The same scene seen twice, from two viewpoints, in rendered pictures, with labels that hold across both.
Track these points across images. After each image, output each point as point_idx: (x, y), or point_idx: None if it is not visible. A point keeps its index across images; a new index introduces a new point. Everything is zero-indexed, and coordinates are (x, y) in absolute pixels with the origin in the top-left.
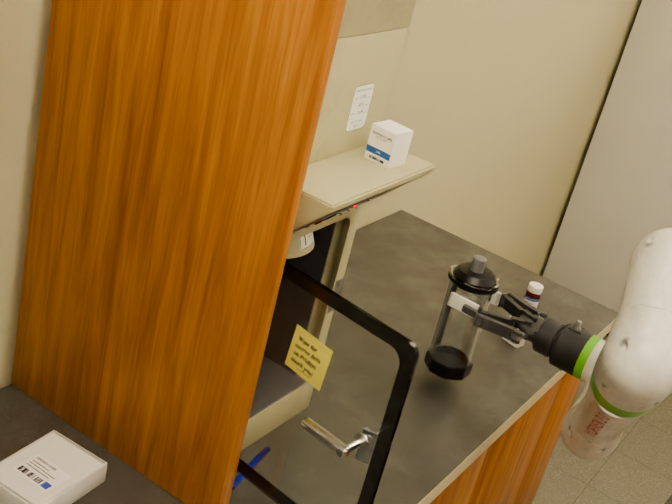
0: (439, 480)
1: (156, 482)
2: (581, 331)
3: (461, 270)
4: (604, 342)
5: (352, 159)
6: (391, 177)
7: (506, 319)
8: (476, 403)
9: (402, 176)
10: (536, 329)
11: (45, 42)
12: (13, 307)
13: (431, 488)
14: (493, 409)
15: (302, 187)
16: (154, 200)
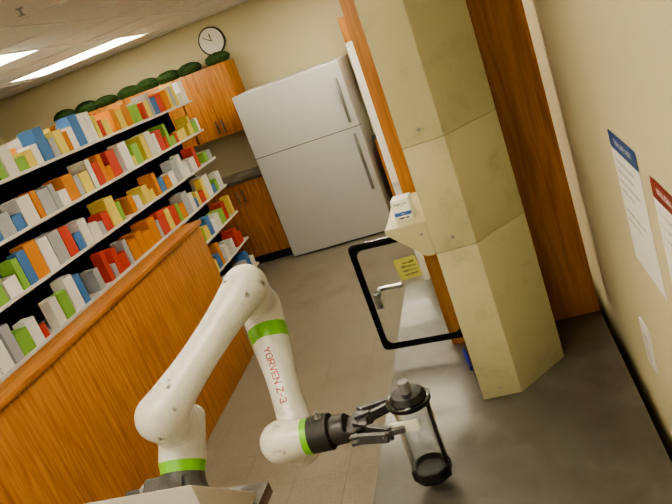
0: (386, 422)
1: None
2: (313, 417)
3: (414, 383)
4: (295, 422)
5: (417, 208)
6: (392, 215)
7: (372, 409)
8: (402, 484)
9: (389, 219)
10: (349, 419)
11: (563, 121)
12: (599, 267)
13: (387, 415)
14: (388, 490)
15: (399, 182)
16: None
